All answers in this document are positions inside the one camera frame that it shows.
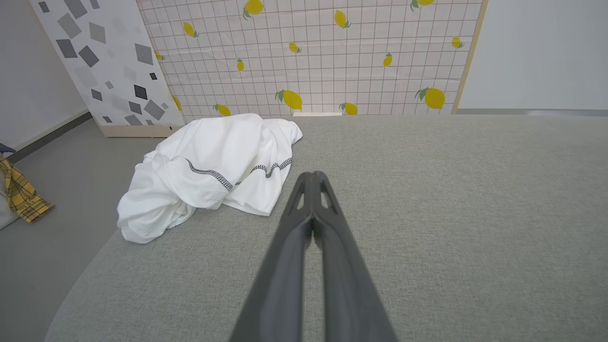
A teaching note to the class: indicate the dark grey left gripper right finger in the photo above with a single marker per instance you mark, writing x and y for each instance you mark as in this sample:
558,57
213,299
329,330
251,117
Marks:
346,285

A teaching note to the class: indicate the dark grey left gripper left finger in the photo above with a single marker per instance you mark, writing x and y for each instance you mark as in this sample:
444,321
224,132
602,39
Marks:
280,285

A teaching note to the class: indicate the white long-sleeve shirt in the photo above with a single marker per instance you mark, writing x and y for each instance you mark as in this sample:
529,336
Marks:
213,156

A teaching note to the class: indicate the grey fabric sofa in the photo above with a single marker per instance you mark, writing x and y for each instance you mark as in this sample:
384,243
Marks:
451,213

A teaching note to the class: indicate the lemon print grid panel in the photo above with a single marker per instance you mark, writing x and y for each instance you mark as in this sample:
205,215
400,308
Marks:
323,57

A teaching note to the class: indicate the yellow plaid cloth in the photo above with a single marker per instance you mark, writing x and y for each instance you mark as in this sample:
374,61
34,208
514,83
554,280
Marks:
21,194

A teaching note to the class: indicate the grey terrazzo print panel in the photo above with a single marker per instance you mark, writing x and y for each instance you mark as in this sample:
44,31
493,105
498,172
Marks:
109,61

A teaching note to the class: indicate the white cloth item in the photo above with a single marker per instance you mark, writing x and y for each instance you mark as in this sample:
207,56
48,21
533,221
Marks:
5,216

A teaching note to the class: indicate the plain white panel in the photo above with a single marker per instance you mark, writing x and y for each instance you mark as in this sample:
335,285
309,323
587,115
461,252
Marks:
536,52

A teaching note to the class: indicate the dark blue cloth item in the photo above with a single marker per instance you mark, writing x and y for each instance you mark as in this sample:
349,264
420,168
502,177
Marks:
5,148

